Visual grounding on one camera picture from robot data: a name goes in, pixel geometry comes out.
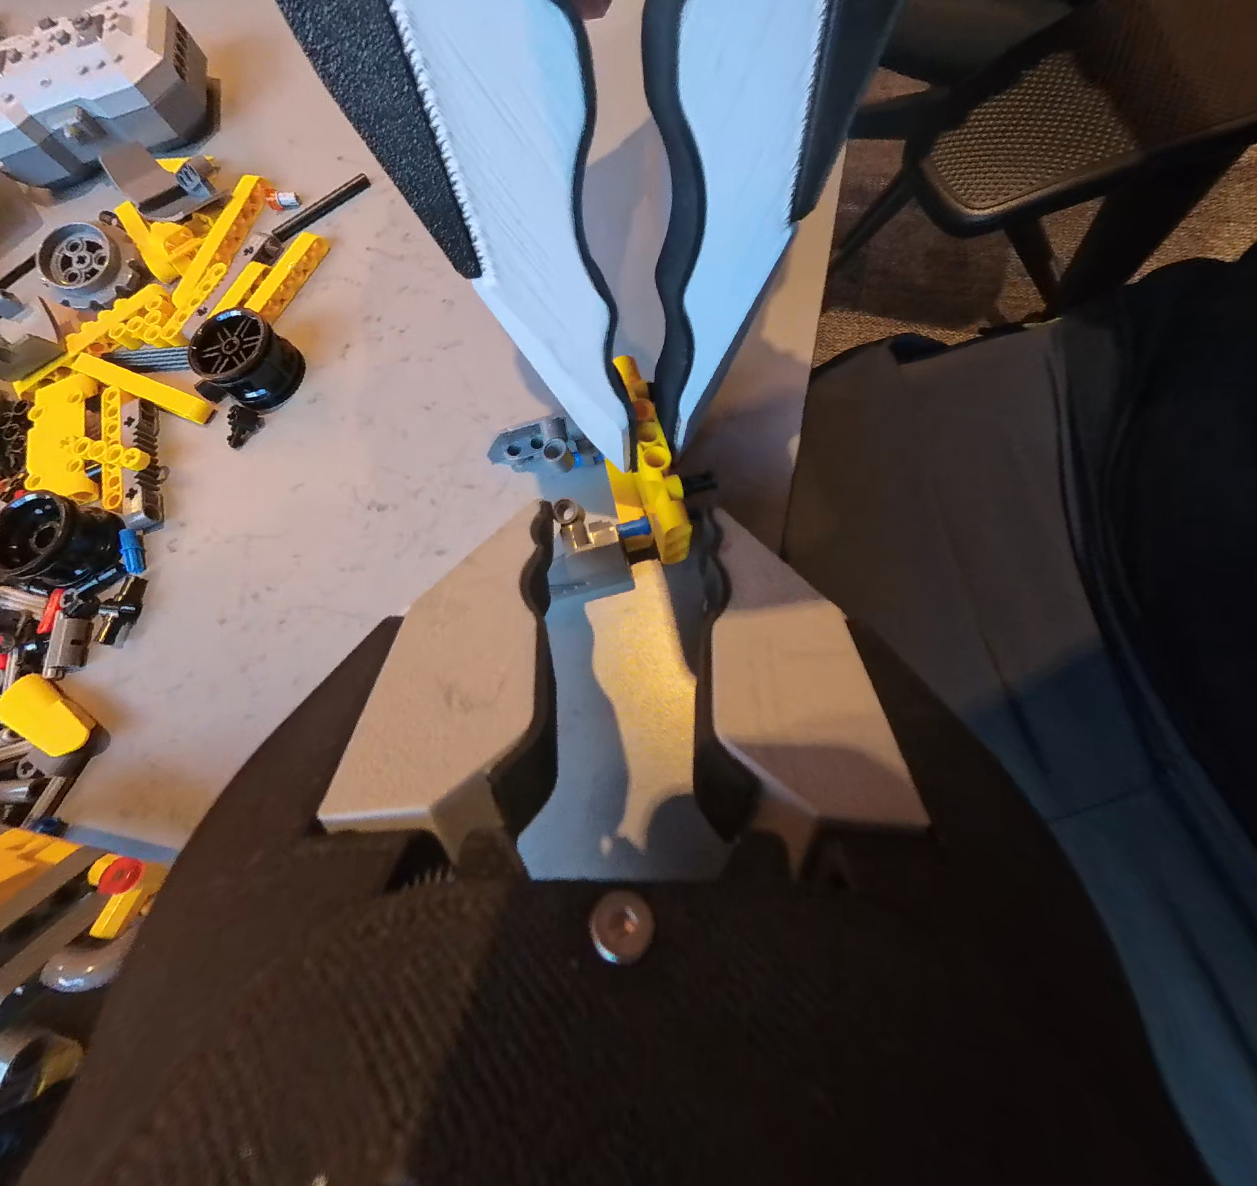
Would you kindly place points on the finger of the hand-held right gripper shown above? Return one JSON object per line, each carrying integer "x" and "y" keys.
{"x": 511, "y": 176}
{"x": 755, "y": 127}

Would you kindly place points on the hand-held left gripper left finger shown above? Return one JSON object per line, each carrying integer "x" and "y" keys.
{"x": 433, "y": 702}

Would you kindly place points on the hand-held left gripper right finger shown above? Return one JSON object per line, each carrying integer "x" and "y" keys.
{"x": 816, "y": 716}

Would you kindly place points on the grey brick bucket assembly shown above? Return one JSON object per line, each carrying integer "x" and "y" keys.
{"x": 595, "y": 571}

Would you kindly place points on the yellow brick panel with pins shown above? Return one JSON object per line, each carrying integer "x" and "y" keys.
{"x": 673, "y": 507}

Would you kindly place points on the person's right hand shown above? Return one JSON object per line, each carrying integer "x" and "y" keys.
{"x": 595, "y": 6}

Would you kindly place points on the black axle rod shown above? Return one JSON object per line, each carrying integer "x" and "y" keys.
{"x": 321, "y": 204}

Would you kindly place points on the grey battery box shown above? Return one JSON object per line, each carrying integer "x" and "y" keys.
{"x": 89, "y": 84}

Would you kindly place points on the black office chair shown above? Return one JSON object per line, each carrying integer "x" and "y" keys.
{"x": 1060, "y": 127}

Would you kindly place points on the black spoked wheel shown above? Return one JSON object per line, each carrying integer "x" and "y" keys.
{"x": 234, "y": 354}

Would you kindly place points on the small black connector piece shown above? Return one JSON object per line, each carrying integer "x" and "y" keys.
{"x": 243, "y": 425}

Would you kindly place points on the grey spoked wheel hub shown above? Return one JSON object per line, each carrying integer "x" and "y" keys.
{"x": 79, "y": 262}

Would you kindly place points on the yellow black brick vehicle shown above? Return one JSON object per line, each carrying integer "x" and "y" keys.
{"x": 51, "y": 882}

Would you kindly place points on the pile of loose brick pieces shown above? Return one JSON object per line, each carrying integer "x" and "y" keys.
{"x": 89, "y": 401}

